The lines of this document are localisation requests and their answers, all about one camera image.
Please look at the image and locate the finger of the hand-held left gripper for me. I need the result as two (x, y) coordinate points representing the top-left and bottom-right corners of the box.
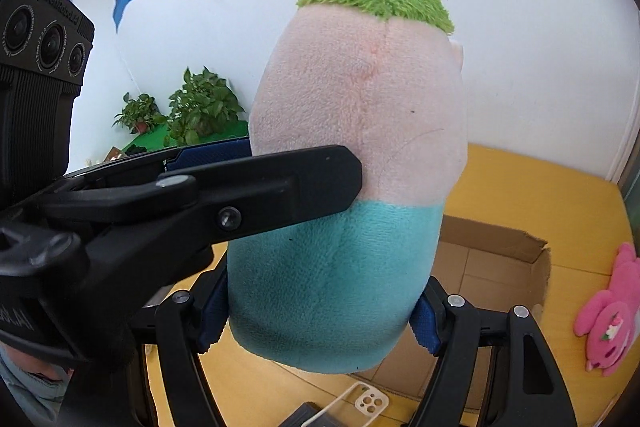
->
(30, 145), (363, 254)
(65, 137), (254, 190)

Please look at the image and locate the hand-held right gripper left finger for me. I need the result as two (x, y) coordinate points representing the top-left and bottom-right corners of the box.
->
(131, 264), (231, 427)

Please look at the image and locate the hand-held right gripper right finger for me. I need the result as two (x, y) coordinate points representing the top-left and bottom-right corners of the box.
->
(407, 277), (578, 427)

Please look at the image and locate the white phone case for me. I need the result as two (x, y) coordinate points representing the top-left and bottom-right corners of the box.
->
(306, 382), (390, 427)

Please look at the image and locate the cardboard box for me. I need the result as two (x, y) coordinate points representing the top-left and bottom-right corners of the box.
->
(350, 214), (552, 404)

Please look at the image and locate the green-haired plush doll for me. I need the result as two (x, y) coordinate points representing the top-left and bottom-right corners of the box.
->
(226, 0), (469, 375)

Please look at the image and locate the black product box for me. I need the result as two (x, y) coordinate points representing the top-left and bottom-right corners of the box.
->
(285, 402), (346, 427)

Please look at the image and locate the wooden desktop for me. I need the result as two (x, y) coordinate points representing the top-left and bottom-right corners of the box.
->
(140, 144), (640, 427)

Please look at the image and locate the large potted plant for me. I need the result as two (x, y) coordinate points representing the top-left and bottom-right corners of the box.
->
(167, 67), (246, 146)

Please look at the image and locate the small potted plant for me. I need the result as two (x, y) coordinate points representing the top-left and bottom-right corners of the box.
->
(114, 93), (168, 135)

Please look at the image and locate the pink plush toy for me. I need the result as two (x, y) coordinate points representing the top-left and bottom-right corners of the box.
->
(573, 243), (640, 377)

